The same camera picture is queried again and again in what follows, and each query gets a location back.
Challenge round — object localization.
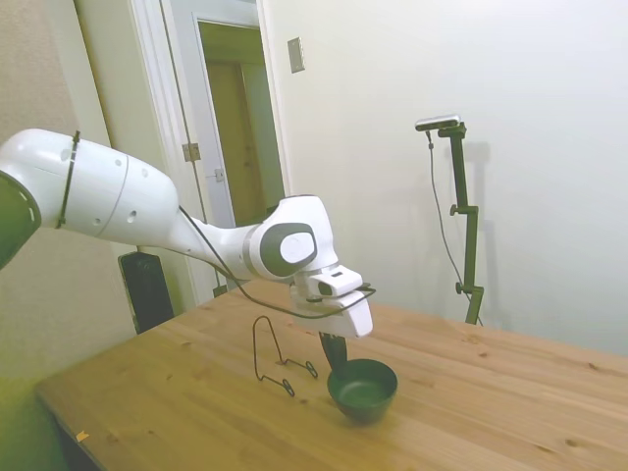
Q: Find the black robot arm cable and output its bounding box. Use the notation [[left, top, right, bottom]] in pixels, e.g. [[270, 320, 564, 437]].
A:
[[177, 204, 379, 319]]

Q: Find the cream door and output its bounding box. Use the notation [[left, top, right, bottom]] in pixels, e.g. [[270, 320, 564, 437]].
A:
[[73, 0, 148, 154]]

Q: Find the white door frame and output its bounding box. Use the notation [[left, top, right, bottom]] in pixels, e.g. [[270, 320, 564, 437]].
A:
[[131, 0, 308, 308]]

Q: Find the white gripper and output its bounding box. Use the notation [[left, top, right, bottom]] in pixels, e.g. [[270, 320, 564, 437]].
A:
[[288, 287, 376, 377]]

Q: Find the black rectangular box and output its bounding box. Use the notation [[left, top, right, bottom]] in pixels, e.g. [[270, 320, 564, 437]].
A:
[[119, 251, 177, 336]]

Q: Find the dark green bowl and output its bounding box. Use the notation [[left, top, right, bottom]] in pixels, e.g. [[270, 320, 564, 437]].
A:
[[326, 358, 399, 427]]

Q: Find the black cable tie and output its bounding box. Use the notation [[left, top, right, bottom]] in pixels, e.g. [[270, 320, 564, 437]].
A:
[[54, 130, 82, 231]]

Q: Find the silver camera on stand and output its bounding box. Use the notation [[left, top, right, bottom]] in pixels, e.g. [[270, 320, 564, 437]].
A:
[[414, 113, 463, 132]]

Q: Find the grey wall switch plate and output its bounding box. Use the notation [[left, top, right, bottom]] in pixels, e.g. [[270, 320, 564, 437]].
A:
[[287, 36, 306, 75]]

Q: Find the brown wooden hallway door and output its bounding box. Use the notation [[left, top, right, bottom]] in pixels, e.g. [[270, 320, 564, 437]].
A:
[[205, 61, 269, 228]]

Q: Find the black wire bowl stand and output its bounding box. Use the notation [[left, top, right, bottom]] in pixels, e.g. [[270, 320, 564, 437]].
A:
[[251, 315, 320, 397]]

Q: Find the dark articulated camera stand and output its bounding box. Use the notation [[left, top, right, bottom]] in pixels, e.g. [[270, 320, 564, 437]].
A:
[[436, 123, 486, 326]]

